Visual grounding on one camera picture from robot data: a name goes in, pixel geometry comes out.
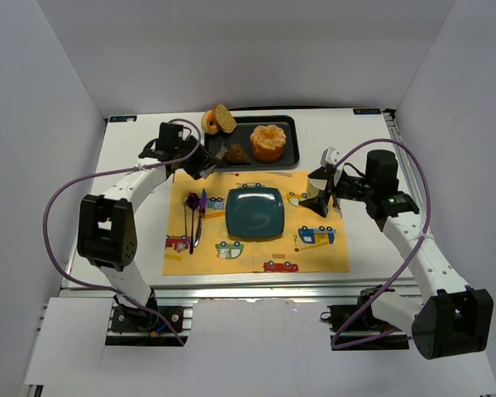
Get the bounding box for silver metal tongs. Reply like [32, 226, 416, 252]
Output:
[200, 143, 229, 179]

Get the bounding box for brown chocolate bread piece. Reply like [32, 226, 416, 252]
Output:
[223, 144, 251, 165]

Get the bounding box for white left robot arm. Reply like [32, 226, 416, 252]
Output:
[77, 118, 220, 310]

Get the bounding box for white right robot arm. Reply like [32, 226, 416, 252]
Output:
[300, 147, 494, 360]

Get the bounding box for light green mug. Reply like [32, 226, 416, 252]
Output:
[306, 178, 327, 199]

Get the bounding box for purple iridescent spoon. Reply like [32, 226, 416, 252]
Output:
[187, 193, 200, 255]

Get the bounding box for purple iridescent knife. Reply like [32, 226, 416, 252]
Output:
[193, 189, 207, 247]

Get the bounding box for glazed donut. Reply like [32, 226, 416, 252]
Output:
[201, 110, 220, 135]

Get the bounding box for sliced baguette piece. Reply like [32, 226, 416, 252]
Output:
[212, 104, 237, 133]

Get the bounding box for orange bundt cake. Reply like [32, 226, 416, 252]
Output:
[250, 124, 287, 163]

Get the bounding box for black baking tray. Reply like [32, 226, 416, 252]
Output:
[203, 114, 301, 173]

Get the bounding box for teal square plate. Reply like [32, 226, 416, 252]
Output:
[226, 187, 284, 240]

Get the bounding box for yellow car print placemat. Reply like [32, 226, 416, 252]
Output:
[163, 171, 351, 275]

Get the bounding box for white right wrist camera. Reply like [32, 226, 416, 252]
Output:
[320, 146, 340, 168]

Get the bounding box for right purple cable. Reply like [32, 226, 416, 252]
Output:
[329, 137, 432, 352]

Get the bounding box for purple cable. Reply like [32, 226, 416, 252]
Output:
[42, 117, 206, 347]
[329, 137, 432, 352]

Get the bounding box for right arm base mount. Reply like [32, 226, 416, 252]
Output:
[319, 285, 410, 351]

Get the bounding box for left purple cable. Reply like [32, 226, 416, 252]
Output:
[42, 117, 206, 347]

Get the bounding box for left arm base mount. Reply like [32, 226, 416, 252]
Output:
[105, 299, 193, 347]

